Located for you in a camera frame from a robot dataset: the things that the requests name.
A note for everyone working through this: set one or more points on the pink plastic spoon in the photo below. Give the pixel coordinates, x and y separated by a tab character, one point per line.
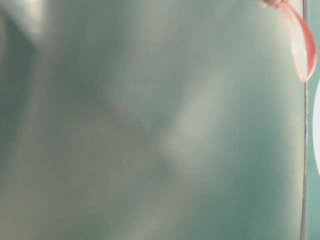
302	42

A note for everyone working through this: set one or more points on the white plate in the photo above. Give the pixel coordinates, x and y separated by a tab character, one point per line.
316	128

